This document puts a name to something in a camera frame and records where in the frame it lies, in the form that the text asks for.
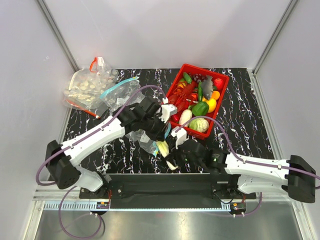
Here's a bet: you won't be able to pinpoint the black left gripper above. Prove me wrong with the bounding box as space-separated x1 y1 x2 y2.
141 114 170 143

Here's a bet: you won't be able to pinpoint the blue zipper clear bag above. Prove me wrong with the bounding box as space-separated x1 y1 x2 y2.
125 122 171 156

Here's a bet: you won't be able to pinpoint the toy leek green white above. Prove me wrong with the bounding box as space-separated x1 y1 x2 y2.
155 141 178 171

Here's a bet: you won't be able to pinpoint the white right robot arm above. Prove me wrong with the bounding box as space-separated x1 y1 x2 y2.
165 138 316 204

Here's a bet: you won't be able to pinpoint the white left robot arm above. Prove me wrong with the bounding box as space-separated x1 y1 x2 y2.
45 97 177 198

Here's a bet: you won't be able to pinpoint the red zipper clear bag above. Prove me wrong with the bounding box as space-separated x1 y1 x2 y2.
63 56 119 119

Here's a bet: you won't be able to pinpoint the green toy cabbage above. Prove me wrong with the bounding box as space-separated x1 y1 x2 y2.
188 117 209 133

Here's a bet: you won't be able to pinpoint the red toy chili pepper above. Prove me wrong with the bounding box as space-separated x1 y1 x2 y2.
171 114 180 123

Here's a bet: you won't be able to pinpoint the white toy radish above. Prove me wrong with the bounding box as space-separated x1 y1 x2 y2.
178 109 193 125

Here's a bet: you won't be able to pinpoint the red toy lobster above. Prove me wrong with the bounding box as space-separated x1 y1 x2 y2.
167 81 197 112

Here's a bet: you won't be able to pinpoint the green toy bell pepper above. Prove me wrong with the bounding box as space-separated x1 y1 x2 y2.
191 101 210 117

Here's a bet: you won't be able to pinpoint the yellow toy lemon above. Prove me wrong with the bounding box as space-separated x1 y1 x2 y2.
202 97 217 114

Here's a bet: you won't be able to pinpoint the green toy cucumber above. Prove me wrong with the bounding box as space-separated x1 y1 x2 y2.
183 72 193 84

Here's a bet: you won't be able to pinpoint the orange toy fruit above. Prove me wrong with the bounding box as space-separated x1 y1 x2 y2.
211 91 221 101

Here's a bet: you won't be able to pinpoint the purple toy grapes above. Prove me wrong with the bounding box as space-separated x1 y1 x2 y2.
191 73 207 83

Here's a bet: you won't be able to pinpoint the grey toy fish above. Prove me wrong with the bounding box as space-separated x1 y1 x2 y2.
201 75 214 100

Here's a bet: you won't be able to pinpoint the red toy apple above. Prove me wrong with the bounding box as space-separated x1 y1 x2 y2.
213 78 225 91

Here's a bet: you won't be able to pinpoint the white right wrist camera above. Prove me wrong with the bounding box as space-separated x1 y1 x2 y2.
170 126 188 149

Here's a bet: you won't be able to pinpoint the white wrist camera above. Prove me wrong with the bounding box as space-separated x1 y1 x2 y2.
170 126 188 149
159 97 178 123

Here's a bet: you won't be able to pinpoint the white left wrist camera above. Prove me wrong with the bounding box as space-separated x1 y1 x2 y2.
159 97 178 123

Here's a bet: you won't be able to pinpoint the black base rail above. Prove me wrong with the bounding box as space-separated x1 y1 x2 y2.
79 173 256 200

